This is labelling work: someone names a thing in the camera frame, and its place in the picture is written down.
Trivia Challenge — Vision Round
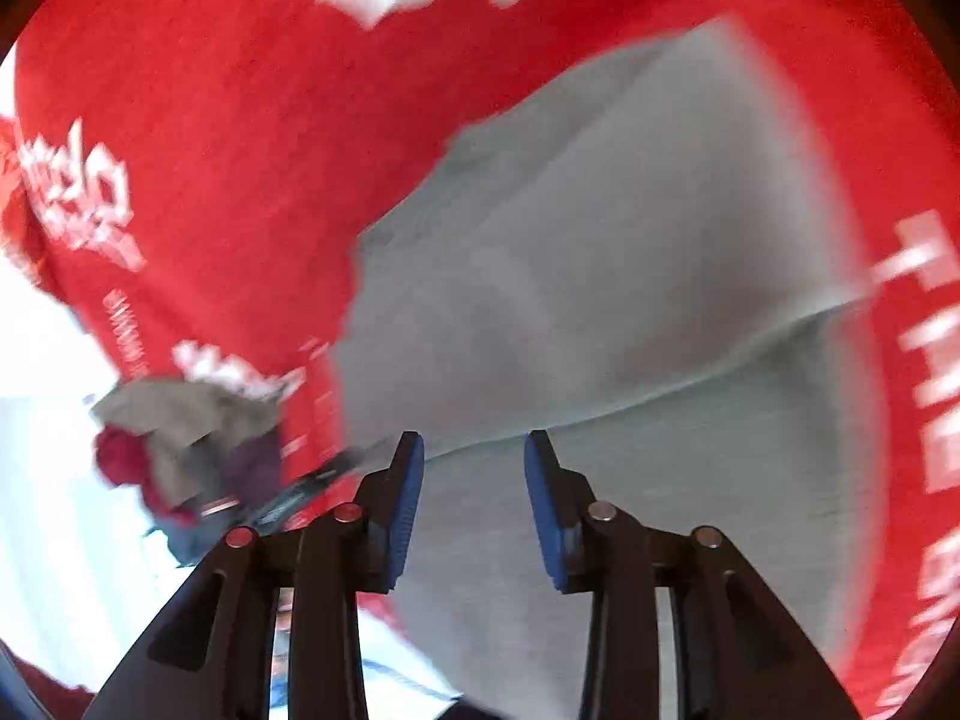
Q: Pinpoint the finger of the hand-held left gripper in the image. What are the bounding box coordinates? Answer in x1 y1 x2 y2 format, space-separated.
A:
244 448 365 533

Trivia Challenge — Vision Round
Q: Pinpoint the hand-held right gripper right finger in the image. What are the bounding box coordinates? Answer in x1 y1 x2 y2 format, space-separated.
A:
523 429 863 720

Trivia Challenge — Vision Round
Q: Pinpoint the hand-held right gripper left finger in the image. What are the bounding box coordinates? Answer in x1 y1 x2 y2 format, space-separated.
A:
82 431 425 720

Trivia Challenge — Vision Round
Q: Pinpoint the small grey cloth garment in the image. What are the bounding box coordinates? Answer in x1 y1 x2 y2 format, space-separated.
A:
330 19 890 720

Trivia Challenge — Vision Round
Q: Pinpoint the pile of mixed clothes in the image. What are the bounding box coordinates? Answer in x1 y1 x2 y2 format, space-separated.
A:
90 381 282 511

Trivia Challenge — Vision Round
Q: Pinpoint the purple garment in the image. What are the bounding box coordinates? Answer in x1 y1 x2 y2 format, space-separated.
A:
202 431 284 512

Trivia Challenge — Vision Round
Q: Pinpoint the blue denim garment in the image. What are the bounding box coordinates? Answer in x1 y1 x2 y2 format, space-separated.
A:
146 499 242 567

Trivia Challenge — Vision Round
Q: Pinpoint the dark red garment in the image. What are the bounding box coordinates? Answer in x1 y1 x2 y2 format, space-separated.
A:
94 426 200 533

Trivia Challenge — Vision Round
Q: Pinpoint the red printed mat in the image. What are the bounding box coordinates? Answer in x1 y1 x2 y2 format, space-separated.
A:
0 0 960 720

